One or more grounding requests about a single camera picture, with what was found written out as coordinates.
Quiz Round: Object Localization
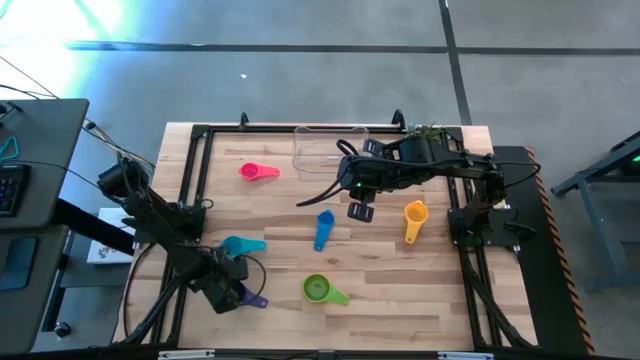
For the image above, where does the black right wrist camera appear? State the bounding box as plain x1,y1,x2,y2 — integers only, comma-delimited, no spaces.
344,172,377,204

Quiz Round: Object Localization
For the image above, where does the grey metal cart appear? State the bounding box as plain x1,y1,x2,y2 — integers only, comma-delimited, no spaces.
549,130,640,294

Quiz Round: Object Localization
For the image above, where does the dark grey desk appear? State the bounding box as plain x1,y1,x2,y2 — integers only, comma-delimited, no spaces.
0,98,90,231
0,224,71,354

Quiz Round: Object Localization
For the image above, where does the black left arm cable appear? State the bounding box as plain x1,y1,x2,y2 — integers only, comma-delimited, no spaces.
239,253,268,301

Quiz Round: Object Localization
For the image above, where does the teal loop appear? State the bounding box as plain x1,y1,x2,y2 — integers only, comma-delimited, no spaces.
0,135,20,162

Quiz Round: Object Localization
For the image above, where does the device with green light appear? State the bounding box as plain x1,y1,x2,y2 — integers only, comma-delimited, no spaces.
619,149,640,176

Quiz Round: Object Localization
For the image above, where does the blue measuring cup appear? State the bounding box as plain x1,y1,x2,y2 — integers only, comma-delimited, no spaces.
313,208,335,253

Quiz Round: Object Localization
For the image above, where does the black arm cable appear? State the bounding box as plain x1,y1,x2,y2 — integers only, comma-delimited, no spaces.
295,138,361,208
239,253,268,301

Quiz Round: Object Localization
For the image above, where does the thin black floor cable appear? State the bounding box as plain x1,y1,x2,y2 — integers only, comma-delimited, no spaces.
79,117,157,174

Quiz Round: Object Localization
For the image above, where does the small potted green plant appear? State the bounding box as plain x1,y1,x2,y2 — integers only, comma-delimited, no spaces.
407,123,446,144

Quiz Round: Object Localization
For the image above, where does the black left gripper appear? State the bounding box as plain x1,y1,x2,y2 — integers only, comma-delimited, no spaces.
188,248,250,315

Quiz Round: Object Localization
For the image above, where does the green measuring cup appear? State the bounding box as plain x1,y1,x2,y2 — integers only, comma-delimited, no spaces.
301,273,351,307

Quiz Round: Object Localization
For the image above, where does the black keyboard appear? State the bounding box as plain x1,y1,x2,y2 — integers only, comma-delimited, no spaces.
0,163,32,219

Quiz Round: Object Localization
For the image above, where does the white cardboard box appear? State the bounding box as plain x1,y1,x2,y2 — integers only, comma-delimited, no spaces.
87,207,139,265

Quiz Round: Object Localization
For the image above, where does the black cable bundle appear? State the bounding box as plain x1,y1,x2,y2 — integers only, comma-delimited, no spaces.
459,247,536,349
122,242,194,346

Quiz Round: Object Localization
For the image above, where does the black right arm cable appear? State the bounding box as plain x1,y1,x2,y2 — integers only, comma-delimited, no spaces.
295,138,361,208

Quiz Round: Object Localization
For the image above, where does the dark blue pad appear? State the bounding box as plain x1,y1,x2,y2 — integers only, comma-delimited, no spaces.
0,237,40,291

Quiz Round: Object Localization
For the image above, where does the clear plastic basket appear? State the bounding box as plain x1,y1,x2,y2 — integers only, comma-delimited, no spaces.
292,125,371,174

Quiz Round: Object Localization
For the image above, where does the black support beam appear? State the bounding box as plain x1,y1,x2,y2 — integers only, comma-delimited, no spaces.
52,198,136,256

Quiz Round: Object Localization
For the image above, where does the pink measuring cup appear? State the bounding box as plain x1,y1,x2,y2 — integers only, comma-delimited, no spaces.
238,162,281,182

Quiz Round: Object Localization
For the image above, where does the black hazard-edged floor mat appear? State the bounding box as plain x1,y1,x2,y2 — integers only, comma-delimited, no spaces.
492,145,597,356

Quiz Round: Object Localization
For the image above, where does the yellow measuring cup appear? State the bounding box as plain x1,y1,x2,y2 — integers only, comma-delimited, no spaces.
403,199,430,245

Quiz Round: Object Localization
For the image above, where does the teal measuring cup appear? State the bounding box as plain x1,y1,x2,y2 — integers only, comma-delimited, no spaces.
219,235,268,259

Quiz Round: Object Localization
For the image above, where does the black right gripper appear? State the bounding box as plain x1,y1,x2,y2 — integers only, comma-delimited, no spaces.
337,138,400,224

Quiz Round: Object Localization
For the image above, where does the silver metal bracket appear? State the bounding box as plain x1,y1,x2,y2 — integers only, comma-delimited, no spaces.
157,349,216,360
437,351,495,360

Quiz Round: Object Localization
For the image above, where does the purple measuring cup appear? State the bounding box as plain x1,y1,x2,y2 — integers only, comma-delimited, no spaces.
234,282,270,309

